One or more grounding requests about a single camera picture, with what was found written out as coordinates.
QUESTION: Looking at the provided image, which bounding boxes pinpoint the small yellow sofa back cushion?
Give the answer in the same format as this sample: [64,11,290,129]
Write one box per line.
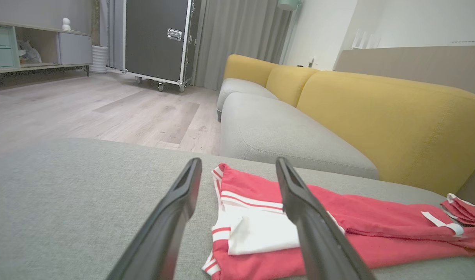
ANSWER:
[265,65,320,108]
[223,54,279,88]

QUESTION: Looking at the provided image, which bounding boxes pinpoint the low sideboard with teal drawers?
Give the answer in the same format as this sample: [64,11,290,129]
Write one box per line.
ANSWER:
[0,19,93,77]

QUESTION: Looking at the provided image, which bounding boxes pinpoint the white objects on partition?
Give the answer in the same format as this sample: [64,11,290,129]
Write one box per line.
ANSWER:
[351,29,382,50]

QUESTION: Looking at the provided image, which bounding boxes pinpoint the red shorts white waistband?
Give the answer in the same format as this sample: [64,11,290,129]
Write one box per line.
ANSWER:
[440,193,475,231]

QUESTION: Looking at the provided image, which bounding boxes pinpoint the white ribbed cylinder bin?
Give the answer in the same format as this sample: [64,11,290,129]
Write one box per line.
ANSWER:
[90,45,109,74]

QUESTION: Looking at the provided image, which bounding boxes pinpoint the beige partition panel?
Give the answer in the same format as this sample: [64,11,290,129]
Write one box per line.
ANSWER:
[334,45,475,100]

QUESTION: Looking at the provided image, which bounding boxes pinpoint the grey curtain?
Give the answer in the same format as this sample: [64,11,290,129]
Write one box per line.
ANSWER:
[194,0,293,91]

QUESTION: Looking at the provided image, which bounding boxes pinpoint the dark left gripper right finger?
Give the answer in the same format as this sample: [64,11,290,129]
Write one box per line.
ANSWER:
[275,156,376,280]

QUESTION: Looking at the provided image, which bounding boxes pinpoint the black wheeled flight case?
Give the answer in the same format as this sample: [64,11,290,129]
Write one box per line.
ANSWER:
[122,0,202,93]

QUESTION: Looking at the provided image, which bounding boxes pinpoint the crumpled item in sideboard shelf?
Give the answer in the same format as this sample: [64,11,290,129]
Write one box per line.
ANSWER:
[17,40,42,64]

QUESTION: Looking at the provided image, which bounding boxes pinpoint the large grey sofa seat cushion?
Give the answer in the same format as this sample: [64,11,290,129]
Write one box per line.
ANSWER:
[0,138,475,280]

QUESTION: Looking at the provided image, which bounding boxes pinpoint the grey sofa back cushion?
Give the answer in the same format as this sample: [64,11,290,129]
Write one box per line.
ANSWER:
[220,92,379,180]

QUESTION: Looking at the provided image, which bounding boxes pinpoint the red basketball jersey white sleeves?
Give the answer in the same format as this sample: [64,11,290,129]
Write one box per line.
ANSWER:
[201,163,475,280]

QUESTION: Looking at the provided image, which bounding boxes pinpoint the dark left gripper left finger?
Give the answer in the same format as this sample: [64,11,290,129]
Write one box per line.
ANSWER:
[107,157,203,280]

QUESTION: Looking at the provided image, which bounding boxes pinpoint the large yellow sofa back cushion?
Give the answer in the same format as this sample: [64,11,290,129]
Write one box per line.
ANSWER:
[296,70,475,197]

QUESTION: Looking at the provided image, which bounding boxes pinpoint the small grey sofa seat cushion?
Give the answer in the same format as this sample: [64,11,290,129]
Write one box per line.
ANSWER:
[216,78,279,122]

